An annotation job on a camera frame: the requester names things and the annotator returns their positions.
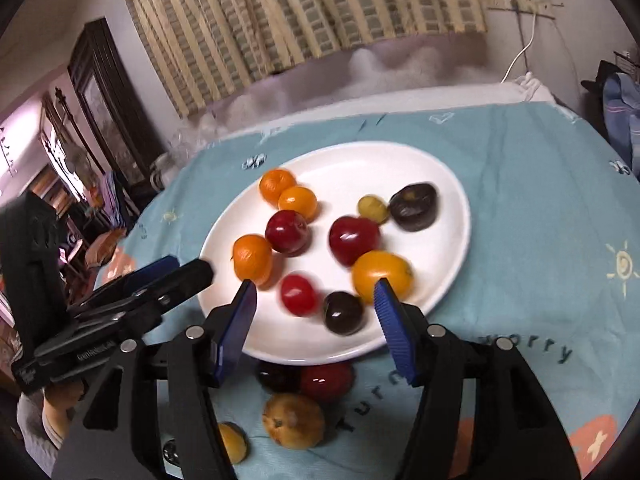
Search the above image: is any white ceramic jug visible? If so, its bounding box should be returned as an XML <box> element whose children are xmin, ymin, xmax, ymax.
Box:
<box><xmin>150</xmin><ymin>152</ymin><xmax>176</xmax><ymax>188</ymax></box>

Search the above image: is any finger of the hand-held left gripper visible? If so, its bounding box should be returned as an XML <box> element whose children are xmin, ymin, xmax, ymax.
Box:
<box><xmin>67</xmin><ymin>255</ymin><xmax>180</xmax><ymax>312</ymax></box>
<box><xmin>35</xmin><ymin>259</ymin><xmax>215</xmax><ymax>361</ymax></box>

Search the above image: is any person's left hand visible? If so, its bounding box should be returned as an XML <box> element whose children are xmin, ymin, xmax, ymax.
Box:
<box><xmin>42</xmin><ymin>379</ymin><xmax>88</xmax><ymax>448</ymax></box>

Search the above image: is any large dimpled orange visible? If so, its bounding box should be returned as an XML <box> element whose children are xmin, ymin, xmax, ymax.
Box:
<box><xmin>232</xmin><ymin>234</ymin><xmax>274</xmax><ymax>283</ymax></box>

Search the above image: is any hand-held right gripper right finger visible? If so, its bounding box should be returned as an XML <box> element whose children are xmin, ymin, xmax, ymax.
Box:
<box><xmin>374</xmin><ymin>277</ymin><xmax>581</xmax><ymax>480</ymax></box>

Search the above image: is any dimpled orange mandarin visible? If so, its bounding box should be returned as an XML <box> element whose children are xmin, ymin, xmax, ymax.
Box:
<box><xmin>259</xmin><ymin>168</ymin><xmax>297</xmax><ymax>206</ymax></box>

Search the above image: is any blue clothes pile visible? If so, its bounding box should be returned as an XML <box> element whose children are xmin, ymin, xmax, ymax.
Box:
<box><xmin>600</xmin><ymin>72</ymin><xmax>640</xmax><ymax>181</ymax></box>

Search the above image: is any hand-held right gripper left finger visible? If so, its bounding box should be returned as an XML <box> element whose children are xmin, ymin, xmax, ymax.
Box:
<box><xmin>52</xmin><ymin>279</ymin><xmax>258</xmax><ymax>480</ymax></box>

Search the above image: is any wall socket strip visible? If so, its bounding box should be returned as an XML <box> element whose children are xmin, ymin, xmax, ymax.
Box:
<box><xmin>480</xmin><ymin>0</ymin><xmax>558</xmax><ymax>21</ymax></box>

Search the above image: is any large red plum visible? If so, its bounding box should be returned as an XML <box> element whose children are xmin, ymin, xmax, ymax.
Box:
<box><xmin>328</xmin><ymin>215</ymin><xmax>382</xmax><ymax>267</ymax></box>

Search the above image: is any clear plastic bag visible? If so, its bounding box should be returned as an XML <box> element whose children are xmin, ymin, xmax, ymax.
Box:
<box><xmin>170</xmin><ymin>115</ymin><xmax>221</xmax><ymax>161</ymax></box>

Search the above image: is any beige checked curtain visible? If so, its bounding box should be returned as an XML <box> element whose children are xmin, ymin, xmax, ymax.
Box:
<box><xmin>114</xmin><ymin>0</ymin><xmax>488</xmax><ymax>117</ymax></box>

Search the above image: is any colourful hanging cloth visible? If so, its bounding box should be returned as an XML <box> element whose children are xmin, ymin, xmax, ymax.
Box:
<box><xmin>100</xmin><ymin>170</ymin><xmax>136</xmax><ymax>231</ymax></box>

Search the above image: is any white oval plate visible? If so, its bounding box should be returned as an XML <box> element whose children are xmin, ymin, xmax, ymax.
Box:
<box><xmin>197</xmin><ymin>141</ymin><xmax>472</xmax><ymax>365</ymax></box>

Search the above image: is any standing fan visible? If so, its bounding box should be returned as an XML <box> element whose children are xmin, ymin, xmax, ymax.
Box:
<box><xmin>65</xmin><ymin>142</ymin><xmax>101</xmax><ymax>196</ymax></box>

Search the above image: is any large pale yellow fruit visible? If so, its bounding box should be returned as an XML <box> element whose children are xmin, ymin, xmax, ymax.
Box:
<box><xmin>217</xmin><ymin>422</ymin><xmax>248</xmax><ymax>465</ymax></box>

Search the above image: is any large dark purple fruit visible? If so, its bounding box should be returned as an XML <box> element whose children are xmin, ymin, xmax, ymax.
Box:
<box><xmin>389</xmin><ymin>182</ymin><xmax>441</xmax><ymax>232</ymax></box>

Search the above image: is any black hat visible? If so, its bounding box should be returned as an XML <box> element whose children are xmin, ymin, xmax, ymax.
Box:
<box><xmin>580</xmin><ymin>60</ymin><xmax>621</xmax><ymax>96</ymax></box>

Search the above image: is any dark framed painting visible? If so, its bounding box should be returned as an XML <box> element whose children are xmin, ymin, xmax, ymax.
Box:
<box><xmin>67</xmin><ymin>17</ymin><xmax>168</xmax><ymax>186</ymax></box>

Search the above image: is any small yellow-green fruit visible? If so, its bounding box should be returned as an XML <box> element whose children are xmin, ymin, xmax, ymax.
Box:
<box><xmin>357</xmin><ymin>195</ymin><xmax>391</xmax><ymax>225</ymax></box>

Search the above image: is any red cherry tomato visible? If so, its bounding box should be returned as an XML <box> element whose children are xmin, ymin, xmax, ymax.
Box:
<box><xmin>300</xmin><ymin>360</ymin><xmax>356</xmax><ymax>403</ymax></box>
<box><xmin>280</xmin><ymin>272</ymin><xmax>321</xmax><ymax>317</ymax></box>

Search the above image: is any spotted beige fruit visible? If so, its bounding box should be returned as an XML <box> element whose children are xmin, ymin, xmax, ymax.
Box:
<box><xmin>262</xmin><ymin>393</ymin><xmax>327</xmax><ymax>450</ymax></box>

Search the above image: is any large yellow-orange fruit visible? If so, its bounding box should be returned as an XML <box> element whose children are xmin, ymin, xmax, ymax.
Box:
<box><xmin>351</xmin><ymin>250</ymin><xmax>415</xmax><ymax>306</ymax></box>

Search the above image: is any smooth yellow-orange mandarin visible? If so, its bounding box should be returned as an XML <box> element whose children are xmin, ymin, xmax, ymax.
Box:
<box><xmin>278</xmin><ymin>186</ymin><xmax>319</xmax><ymax>223</ymax></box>

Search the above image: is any dark wooden coat rack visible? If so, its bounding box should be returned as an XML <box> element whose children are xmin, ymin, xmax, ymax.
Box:
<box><xmin>42</xmin><ymin>87</ymin><xmax>96</xmax><ymax>196</ymax></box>

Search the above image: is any small dark plum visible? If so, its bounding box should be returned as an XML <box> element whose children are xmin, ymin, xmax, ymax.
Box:
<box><xmin>322</xmin><ymin>291</ymin><xmax>366</xmax><ymax>337</ymax></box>
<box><xmin>256</xmin><ymin>360</ymin><xmax>303</xmax><ymax>393</ymax></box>

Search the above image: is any white cloth bundle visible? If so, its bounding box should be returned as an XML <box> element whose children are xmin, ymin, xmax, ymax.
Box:
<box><xmin>502</xmin><ymin>72</ymin><xmax>556</xmax><ymax>106</ymax></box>

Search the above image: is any teal printed tablecloth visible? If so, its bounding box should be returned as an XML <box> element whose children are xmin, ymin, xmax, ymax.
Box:
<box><xmin>95</xmin><ymin>100</ymin><xmax>640</xmax><ymax>480</ymax></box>

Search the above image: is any small red plum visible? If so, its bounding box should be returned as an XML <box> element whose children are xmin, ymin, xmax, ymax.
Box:
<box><xmin>264</xmin><ymin>209</ymin><xmax>311</xmax><ymax>257</ymax></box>

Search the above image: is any tan seat cushion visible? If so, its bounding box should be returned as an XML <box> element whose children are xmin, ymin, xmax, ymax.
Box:
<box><xmin>85</xmin><ymin>229</ymin><xmax>126</xmax><ymax>266</ymax></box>

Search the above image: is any white power cable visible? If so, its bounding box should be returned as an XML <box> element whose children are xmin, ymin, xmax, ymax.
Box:
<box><xmin>500</xmin><ymin>10</ymin><xmax>538</xmax><ymax>83</ymax></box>

